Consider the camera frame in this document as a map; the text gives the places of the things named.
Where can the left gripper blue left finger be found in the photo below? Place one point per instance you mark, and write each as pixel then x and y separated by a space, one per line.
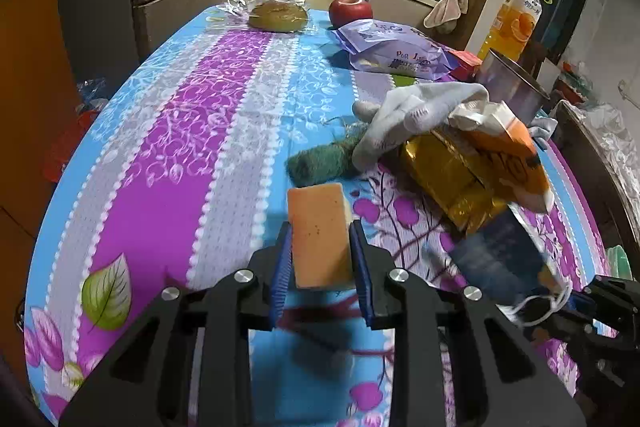
pixel 185 359

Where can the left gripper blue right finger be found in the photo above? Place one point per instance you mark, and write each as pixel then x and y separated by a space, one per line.
pixel 497 377

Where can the blue carton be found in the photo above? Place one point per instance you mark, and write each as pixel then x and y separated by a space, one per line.
pixel 506 260

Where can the gold foil wrapper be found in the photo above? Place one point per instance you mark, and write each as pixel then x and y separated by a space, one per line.
pixel 452 173

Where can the orange white snack wrapper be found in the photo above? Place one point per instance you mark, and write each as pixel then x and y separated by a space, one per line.
pixel 508 151

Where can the orange sponge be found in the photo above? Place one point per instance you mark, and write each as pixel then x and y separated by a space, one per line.
pixel 320 219

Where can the green scouring pad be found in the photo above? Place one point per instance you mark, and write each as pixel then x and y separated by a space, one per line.
pixel 323 163

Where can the white work glove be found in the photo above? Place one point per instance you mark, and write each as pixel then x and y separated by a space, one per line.
pixel 406 112

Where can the green lined trash bucket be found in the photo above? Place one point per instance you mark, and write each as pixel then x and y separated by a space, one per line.
pixel 618 263

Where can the dark wooden dining table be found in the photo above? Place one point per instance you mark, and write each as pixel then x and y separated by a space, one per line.
pixel 600 185

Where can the white plastic sheet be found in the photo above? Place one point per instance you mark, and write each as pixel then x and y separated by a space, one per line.
pixel 607 124

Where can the grey glove beside pot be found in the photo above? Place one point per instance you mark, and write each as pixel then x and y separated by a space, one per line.
pixel 541 130

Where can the steel pot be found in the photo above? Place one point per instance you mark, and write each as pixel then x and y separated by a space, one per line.
pixel 507 82

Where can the orange wooden cabinet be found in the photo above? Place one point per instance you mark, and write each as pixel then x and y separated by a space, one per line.
pixel 38 99

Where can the red small box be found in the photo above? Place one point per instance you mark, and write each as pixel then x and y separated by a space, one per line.
pixel 465 65

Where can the purple snack bag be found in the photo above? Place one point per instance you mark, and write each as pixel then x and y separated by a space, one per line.
pixel 397 49

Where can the orange juice bottle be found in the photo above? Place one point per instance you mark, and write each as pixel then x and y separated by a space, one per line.
pixel 511 29

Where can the bread in plastic bag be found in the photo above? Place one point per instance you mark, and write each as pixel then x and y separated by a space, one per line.
pixel 278 16

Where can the red apple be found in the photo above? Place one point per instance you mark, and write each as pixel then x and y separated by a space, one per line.
pixel 342 12

